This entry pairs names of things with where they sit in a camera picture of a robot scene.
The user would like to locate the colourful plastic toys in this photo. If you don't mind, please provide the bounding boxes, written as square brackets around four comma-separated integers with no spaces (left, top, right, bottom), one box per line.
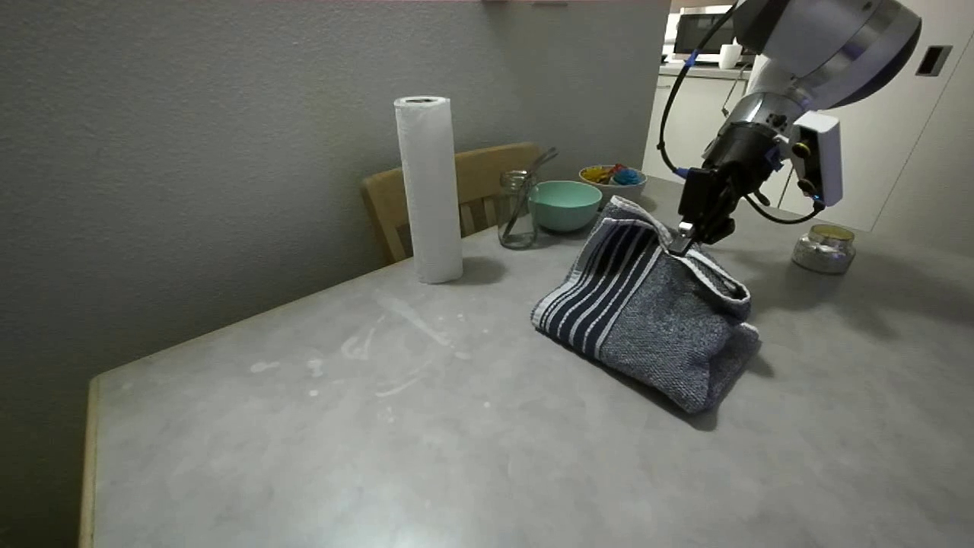
[581,161,645,188]

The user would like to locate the tall white cabinet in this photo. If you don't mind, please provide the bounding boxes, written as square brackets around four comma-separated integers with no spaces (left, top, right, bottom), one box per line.
[717,0,974,257]

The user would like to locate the teal bowl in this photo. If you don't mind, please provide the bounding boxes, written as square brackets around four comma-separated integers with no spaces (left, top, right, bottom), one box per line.
[526,175,606,238]

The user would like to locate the clear glass jar with utensil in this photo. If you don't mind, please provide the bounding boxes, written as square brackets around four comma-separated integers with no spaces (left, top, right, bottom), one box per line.
[497,146,559,254]

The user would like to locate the white bowl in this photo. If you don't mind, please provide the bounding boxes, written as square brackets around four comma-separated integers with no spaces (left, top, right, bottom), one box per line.
[575,163,648,208]

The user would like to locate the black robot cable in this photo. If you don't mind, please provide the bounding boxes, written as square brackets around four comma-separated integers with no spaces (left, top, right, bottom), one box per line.
[654,26,820,229]

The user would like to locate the white paper towel roll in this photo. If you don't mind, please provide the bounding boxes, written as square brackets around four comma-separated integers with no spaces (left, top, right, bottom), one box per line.
[393,94,465,286]

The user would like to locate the low white cabinet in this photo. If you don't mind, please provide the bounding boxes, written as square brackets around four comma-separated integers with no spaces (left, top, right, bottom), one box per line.
[642,63,754,196]

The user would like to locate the white microwave oven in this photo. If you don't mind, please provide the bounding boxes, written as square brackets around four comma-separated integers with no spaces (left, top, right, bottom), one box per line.
[663,4,750,74]

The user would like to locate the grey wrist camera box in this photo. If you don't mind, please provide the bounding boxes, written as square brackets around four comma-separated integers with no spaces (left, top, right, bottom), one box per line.
[789,108,847,211]

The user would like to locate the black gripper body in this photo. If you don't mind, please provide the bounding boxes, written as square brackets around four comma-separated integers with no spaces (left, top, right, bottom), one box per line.
[677,119,789,245]

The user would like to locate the grey towel with white edge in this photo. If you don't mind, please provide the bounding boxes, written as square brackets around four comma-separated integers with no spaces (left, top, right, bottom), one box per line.
[526,196,764,419]

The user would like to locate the silver jar with gold lid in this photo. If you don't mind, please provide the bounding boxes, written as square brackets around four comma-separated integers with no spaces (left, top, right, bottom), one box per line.
[789,221,859,276]

